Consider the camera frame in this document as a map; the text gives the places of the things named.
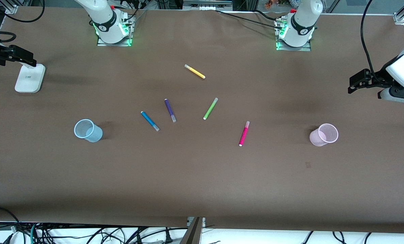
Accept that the pink marker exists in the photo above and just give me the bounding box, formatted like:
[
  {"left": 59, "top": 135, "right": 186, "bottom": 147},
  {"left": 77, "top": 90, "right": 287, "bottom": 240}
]
[{"left": 239, "top": 121, "right": 250, "bottom": 147}]

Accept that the green marker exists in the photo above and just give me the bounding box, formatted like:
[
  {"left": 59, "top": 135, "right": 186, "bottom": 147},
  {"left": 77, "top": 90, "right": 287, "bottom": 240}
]
[{"left": 203, "top": 98, "right": 219, "bottom": 120}]

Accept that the white stand with pole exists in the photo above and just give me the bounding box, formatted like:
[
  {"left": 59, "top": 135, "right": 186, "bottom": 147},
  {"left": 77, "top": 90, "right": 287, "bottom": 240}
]
[{"left": 15, "top": 63, "right": 46, "bottom": 94}]

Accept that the brown table support beam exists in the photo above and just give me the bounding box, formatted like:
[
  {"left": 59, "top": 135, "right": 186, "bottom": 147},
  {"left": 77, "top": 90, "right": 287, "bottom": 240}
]
[{"left": 179, "top": 217, "right": 204, "bottom": 244}]

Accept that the green floor cable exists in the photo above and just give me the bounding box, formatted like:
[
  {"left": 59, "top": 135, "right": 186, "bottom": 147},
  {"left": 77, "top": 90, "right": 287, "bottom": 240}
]
[{"left": 29, "top": 223, "right": 39, "bottom": 244}]

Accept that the purple marker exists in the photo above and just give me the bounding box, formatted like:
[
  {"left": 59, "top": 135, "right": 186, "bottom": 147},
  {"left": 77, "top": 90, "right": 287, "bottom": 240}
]
[{"left": 164, "top": 99, "right": 177, "bottom": 123}]

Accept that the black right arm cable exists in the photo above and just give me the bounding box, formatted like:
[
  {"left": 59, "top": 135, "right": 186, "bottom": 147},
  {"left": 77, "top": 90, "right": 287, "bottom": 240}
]
[{"left": 0, "top": 0, "right": 45, "bottom": 23}]

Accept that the light blue plastic cup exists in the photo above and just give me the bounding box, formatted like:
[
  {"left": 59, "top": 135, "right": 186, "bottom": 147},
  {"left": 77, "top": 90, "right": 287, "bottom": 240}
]
[{"left": 74, "top": 119, "right": 103, "bottom": 143}]

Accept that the black looped floor cable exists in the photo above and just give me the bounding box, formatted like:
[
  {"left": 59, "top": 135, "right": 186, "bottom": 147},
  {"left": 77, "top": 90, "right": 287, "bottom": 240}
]
[{"left": 0, "top": 206, "right": 21, "bottom": 234}]

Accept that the blue marker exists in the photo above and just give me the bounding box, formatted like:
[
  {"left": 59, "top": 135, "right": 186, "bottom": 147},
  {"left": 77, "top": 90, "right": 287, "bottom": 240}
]
[{"left": 141, "top": 111, "right": 160, "bottom": 132}]

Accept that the aluminium frame bar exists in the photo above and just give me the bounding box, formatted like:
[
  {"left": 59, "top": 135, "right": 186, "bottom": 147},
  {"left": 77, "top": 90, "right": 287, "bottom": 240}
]
[{"left": 183, "top": 0, "right": 233, "bottom": 11}]

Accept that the black cable on table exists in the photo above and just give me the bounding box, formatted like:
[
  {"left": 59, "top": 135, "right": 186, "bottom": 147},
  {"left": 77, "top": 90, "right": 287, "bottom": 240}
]
[{"left": 215, "top": 9, "right": 284, "bottom": 28}]

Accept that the yellow marker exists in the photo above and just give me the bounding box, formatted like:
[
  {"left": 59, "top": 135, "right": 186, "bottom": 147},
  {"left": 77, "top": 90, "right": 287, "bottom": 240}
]
[{"left": 184, "top": 64, "right": 206, "bottom": 79}]

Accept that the light pink plastic cup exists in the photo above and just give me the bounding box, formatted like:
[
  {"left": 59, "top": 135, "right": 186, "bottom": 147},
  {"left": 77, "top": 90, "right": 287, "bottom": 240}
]
[{"left": 309, "top": 123, "right": 339, "bottom": 147}]

